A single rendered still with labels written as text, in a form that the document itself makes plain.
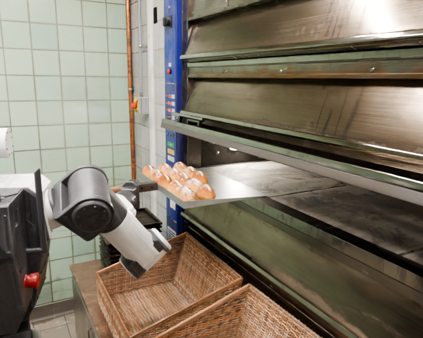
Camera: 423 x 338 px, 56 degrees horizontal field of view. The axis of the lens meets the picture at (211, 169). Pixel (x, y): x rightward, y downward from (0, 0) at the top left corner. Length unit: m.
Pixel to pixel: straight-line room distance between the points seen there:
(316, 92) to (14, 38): 1.93
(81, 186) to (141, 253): 0.24
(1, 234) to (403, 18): 0.95
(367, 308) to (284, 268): 0.34
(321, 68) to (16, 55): 1.94
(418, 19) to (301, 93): 0.44
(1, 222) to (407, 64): 0.91
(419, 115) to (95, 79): 2.15
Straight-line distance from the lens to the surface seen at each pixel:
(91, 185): 0.91
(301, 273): 1.39
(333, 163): 1.00
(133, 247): 1.03
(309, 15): 1.31
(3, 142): 0.96
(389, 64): 1.08
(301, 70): 1.30
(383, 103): 1.10
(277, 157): 1.15
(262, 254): 1.54
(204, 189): 1.48
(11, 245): 0.82
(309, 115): 1.26
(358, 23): 1.14
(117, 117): 2.82
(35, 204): 0.91
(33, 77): 2.72
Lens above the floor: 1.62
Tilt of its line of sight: 13 degrees down
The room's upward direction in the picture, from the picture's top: 1 degrees clockwise
